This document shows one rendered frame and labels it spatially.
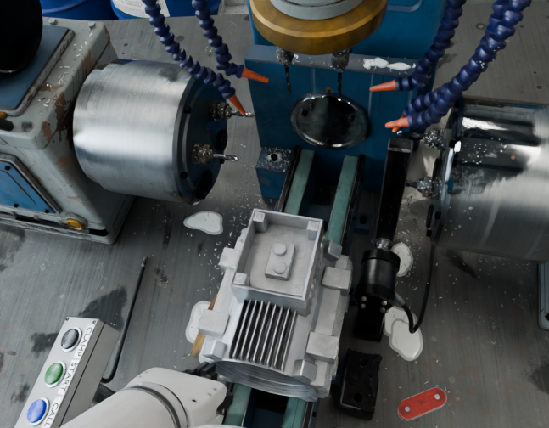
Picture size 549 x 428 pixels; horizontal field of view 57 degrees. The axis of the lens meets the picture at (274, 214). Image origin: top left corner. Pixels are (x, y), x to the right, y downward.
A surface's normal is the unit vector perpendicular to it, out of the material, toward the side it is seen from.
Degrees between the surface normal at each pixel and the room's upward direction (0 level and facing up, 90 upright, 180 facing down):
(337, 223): 0
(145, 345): 0
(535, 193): 43
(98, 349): 69
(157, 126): 36
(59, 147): 90
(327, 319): 0
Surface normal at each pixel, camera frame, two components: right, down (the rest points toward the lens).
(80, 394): 0.87, -0.04
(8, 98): -0.10, -0.52
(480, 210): -0.26, 0.44
